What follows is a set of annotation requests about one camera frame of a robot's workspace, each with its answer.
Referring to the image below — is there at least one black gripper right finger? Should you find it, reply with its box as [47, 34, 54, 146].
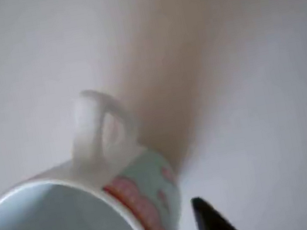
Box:
[190, 189, 249, 230]

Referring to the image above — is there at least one white ceramic mug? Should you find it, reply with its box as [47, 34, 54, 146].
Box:
[0, 76, 188, 230]

